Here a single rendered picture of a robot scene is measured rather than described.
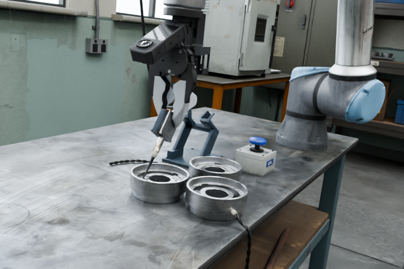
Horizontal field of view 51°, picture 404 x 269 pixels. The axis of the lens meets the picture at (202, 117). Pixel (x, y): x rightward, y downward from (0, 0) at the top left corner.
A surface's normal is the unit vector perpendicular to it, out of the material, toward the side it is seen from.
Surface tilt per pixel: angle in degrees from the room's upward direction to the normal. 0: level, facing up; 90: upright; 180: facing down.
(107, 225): 0
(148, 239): 0
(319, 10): 90
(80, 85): 90
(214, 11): 90
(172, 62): 90
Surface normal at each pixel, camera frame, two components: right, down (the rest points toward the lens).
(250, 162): -0.52, 0.12
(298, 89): -0.80, 0.04
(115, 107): 0.85, 0.19
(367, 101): 0.59, 0.34
